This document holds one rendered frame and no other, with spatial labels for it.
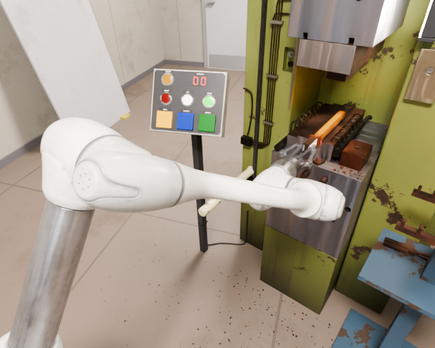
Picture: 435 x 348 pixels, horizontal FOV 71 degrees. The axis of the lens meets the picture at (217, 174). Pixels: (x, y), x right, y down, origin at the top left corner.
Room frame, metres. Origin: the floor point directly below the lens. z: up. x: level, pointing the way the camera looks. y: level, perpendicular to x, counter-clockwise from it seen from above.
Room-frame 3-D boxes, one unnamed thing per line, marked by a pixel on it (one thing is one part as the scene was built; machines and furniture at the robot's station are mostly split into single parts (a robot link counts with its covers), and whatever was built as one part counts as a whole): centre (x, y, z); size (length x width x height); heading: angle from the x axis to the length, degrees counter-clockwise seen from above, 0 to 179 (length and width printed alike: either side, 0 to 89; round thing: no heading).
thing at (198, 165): (1.39, 0.10, 0.54); 0.04 x 0.04 x 1.08; 52
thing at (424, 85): (1.02, -0.71, 1.27); 0.09 x 0.02 x 0.17; 52
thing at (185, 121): (1.27, 0.14, 1.01); 0.07 x 0.05 x 0.07; 77
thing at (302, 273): (1.25, -0.56, 0.23); 0.56 x 0.38 x 0.47; 142
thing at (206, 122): (1.25, 0.04, 1.01); 0.07 x 0.05 x 0.07; 77
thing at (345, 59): (1.28, -0.51, 1.32); 0.42 x 0.20 x 0.10; 142
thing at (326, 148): (1.28, -0.51, 0.96); 0.42 x 0.20 x 0.09; 142
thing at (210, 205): (1.25, -0.06, 0.62); 0.44 x 0.05 x 0.05; 142
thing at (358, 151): (1.05, -0.56, 0.95); 0.12 x 0.09 x 0.07; 142
